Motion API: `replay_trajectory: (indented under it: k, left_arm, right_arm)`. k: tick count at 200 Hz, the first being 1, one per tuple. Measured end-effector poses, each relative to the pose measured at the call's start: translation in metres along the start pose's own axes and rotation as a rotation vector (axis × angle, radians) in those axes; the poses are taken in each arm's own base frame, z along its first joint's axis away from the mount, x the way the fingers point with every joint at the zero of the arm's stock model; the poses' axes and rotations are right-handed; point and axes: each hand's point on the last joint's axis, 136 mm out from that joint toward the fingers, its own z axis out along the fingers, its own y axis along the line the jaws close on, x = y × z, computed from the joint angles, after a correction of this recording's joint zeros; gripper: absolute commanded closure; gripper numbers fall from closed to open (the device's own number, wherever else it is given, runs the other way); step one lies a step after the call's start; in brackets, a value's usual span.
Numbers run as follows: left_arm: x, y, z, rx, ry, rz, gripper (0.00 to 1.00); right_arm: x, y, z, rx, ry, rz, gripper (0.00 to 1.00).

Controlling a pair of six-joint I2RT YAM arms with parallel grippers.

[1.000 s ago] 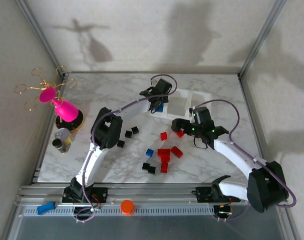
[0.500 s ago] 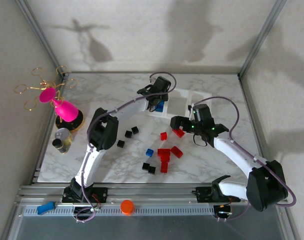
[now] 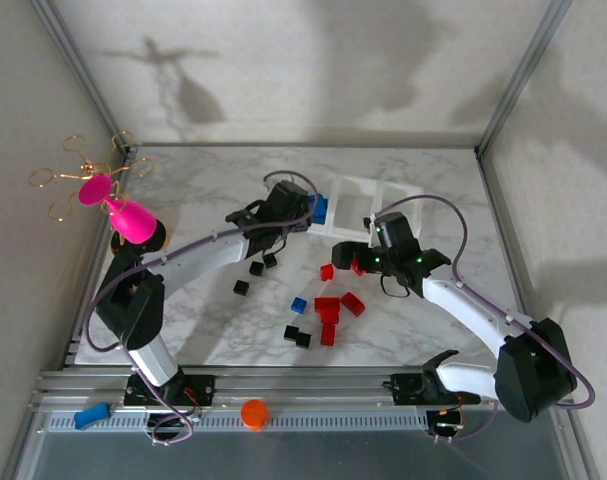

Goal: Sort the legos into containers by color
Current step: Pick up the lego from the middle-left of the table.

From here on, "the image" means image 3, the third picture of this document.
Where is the translucent white plastic bin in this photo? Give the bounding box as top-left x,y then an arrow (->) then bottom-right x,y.
302,172 -> 342,237
330,174 -> 384,241
370,179 -> 425,242

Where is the black round base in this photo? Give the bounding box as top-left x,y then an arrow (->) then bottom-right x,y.
110,223 -> 167,252

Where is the pink goblet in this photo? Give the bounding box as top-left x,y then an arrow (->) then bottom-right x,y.
78,174 -> 158,246

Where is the small black controller board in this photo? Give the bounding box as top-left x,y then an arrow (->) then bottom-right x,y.
426,409 -> 467,434
147,414 -> 199,432

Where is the orange cylinder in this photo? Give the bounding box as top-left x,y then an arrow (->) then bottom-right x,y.
240,398 -> 269,432

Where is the blue bone-shaped object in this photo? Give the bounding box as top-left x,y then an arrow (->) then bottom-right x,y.
73,402 -> 113,431

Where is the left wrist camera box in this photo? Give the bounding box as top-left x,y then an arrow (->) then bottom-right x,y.
268,181 -> 310,214

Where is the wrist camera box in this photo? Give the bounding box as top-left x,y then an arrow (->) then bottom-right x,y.
366,211 -> 415,250
268,181 -> 310,214

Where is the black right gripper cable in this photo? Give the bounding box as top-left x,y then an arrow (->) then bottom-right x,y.
380,272 -> 410,300

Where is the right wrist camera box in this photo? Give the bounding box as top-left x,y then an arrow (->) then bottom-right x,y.
366,211 -> 415,250

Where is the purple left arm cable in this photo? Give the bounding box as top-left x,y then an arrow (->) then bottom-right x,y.
82,170 -> 320,446

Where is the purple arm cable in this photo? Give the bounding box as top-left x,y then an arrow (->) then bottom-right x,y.
372,193 -> 597,446
82,170 -> 320,446

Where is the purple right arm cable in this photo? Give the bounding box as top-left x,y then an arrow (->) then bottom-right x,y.
372,193 -> 597,446

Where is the aluminium side rail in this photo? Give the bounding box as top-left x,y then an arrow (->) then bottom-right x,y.
475,144 -> 602,480

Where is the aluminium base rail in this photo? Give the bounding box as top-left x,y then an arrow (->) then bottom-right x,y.
30,367 -> 577,415

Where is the grey slotted cable duct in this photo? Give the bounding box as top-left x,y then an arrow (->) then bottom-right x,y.
42,410 -> 437,434

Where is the gold wire ring stand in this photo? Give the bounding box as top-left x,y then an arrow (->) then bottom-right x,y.
28,130 -> 156,222

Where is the aluminium frame post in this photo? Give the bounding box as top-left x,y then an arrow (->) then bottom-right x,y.
30,0 -> 142,154
475,0 -> 574,154

